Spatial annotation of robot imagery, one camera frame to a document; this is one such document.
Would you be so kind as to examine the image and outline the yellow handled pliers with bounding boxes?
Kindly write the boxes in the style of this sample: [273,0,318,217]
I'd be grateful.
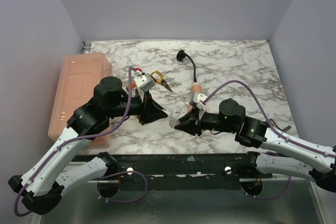
[150,70,173,92]

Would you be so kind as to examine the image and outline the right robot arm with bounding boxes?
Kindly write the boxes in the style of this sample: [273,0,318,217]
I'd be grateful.
[173,99,335,192]

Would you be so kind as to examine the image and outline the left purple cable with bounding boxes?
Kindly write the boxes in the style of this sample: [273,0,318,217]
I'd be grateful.
[13,66,148,217]

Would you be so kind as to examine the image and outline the purple cable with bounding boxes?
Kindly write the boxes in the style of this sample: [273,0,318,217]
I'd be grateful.
[13,66,148,217]
[203,80,336,200]

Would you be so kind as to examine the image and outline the dark metal bracket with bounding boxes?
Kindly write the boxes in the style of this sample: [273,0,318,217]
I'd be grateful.
[270,119,291,132]

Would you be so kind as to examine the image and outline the clear nail polish bottle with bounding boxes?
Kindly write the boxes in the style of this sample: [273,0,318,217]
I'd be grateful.
[169,119,181,129]

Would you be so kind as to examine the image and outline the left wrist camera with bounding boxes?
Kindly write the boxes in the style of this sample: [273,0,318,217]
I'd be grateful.
[132,68,155,95]

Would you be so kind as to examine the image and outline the pink plastic storage box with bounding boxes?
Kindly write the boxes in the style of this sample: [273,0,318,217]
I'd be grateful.
[48,52,112,141]

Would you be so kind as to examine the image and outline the orange handled screwdriver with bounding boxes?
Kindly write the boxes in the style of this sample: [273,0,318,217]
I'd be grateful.
[126,82,137,91]

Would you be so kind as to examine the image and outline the mannequin practice hand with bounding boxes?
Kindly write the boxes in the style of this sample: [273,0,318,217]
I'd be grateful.
[191,82,204,95]

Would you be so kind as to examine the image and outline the black flexible hand stand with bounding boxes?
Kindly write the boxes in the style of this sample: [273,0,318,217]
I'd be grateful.
[176,49,198,84]

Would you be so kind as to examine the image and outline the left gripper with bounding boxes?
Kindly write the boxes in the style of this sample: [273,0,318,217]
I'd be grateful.
[107,88,169,125]

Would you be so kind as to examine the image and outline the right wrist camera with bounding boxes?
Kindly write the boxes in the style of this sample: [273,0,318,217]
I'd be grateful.
[189,92,207,110]

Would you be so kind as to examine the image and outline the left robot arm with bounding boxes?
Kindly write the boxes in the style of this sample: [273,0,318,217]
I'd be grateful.
[8,73,167,217]

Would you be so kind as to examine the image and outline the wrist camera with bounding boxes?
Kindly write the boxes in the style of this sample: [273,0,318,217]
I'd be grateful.
[132,68,155,95]
[189,92,207,110]

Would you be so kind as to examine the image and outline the black mounting rail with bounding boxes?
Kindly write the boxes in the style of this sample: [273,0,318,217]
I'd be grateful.
[68,149,274,192]

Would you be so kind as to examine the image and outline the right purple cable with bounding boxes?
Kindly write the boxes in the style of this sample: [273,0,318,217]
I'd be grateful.
[203,80,336,200]

